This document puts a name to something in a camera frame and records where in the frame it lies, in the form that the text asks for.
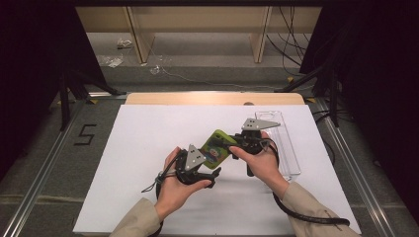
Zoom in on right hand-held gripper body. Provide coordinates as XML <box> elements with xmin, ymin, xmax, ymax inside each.
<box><xmin>230</xmin><ymin>118</ymin><xmax>282</xmax><ymax>156</ymax></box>

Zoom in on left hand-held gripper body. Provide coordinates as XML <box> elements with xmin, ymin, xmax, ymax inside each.
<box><xmin>175</xmin><ymin>143</ymin><xmax>216</xmax><ymax>189</ymax></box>

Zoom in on clear ridged plastic tray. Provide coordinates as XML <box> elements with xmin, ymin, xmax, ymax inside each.
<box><xmin>255</xmin><ymin>111</ymin><xmax>302</xmax><ymax>182</ymax></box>

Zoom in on person's right hand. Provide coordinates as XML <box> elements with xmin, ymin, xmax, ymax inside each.
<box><xmin>229</xmin><ymin>131</ymin><xmax>291</xmax><ymax>200</ymax></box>

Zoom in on person's left hand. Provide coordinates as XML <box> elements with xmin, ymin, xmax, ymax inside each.
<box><xmin>154</xmin><ymin>146</ymin><xmax>211</xmax><ymax>221</ymax></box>

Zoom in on white table sheet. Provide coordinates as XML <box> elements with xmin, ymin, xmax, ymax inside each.
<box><xmin>72</xmin><ymin>104</ymin><xmax>363</xmax><ymax>235</ymax></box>

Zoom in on black metal stand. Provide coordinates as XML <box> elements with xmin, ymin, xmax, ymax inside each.
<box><xmin>275</xmin><ymin>29</ymin><xmax>350</xmax><ymax>127</ymax></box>
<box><xmin>58</xmin><ymin>68</ymin><xmax>127</xmax><ymax>132</ymax></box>

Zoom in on beige wooden shelf unit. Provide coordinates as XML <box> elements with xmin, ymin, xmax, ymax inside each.
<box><xmin>75</xmin><ymin>6</ymin><xmax>322</xmax><ymax>64</ymax></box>

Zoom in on black curtain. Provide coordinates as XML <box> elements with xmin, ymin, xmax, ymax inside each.
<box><xmin>299</xmin><ymin>0</ymin><xmax>419</xmax><ymax>225</ymax></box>
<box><xmin>0</xmin><ymin>0</ymin><xmax>107</xmax><ymax>172</ymax></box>

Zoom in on left hand-held gripper cable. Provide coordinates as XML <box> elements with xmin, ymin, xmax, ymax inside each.
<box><xmin>141</xmin><ymin>149</ymin><xmax>182</xmax><ymax>237</ymax></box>

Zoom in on hand-held gripper cable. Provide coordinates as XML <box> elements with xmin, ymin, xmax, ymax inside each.
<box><xmin>141</xmin><ymin>149</ymin><xmax>182</xmax><ymax>237</ymax></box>
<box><xmin>260</xmin><ymin>137</ymin><xmax>351</xmax><ymax>227</ymax></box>

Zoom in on right hand-held gripper cable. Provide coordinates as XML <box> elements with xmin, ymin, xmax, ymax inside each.
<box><xmin>260</xmin><ymin>137</ymin><xmax>351</xmax><ymax>227</ymax></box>

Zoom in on black floor cables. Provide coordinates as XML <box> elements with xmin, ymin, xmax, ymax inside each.
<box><xmin>266</xmin><ymin>6</ymin><xmax>314</xmax><ymax>77</ymax></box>

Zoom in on aluminium floor rail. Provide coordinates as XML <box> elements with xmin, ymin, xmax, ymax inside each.
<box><xmin>1</xmin><ymin>98</ymin><xmax>90</xmax><ymax>237</ymax></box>
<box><xmin>315</xmin><ymin>98</ymin><xmax>396</xmax><ymax>237</ymax></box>

